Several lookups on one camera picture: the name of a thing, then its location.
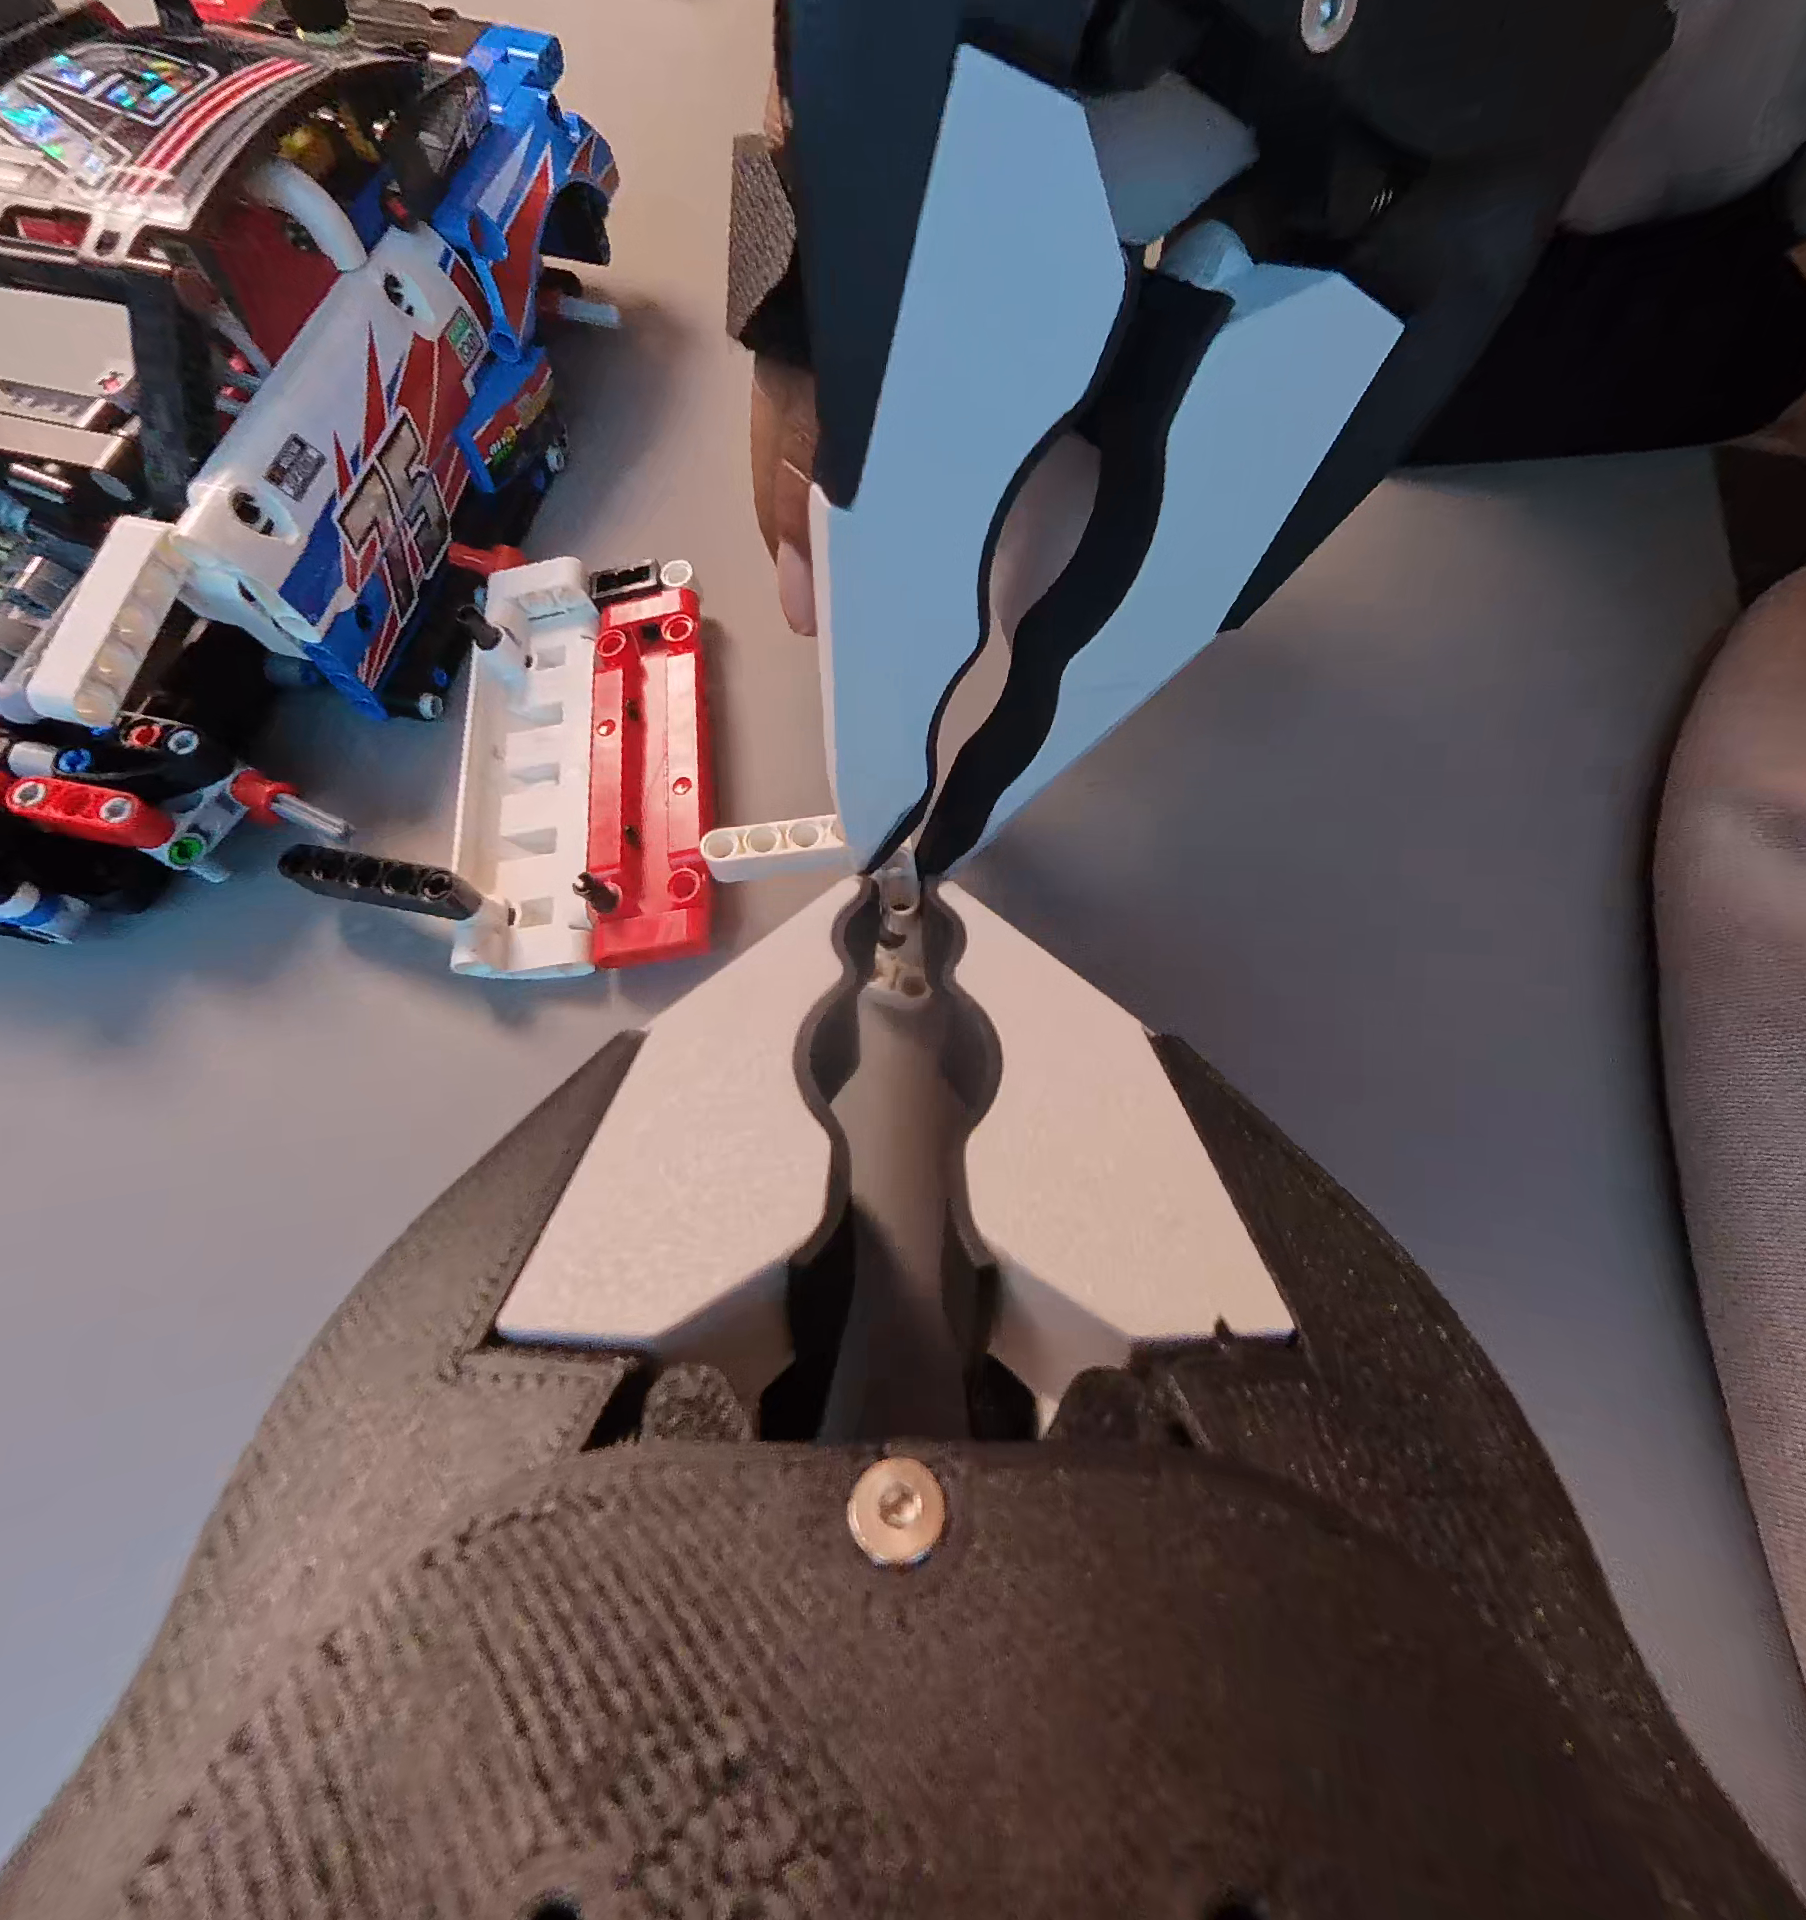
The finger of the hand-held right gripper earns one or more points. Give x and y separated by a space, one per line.
1217 496
919 451

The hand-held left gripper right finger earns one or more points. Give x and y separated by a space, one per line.
1129 1201

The white lego connector block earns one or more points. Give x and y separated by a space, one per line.
910 983

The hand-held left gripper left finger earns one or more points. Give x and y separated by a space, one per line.
662 1186

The red white lego subassembly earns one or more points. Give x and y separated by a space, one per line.
647 781

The person's right forearm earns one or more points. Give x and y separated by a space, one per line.
1652 166

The person's right hand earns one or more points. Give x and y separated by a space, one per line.
783 481

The blue white lego race car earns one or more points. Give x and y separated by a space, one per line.
287 496

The white L-shaped lego beam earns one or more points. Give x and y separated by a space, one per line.
783 846

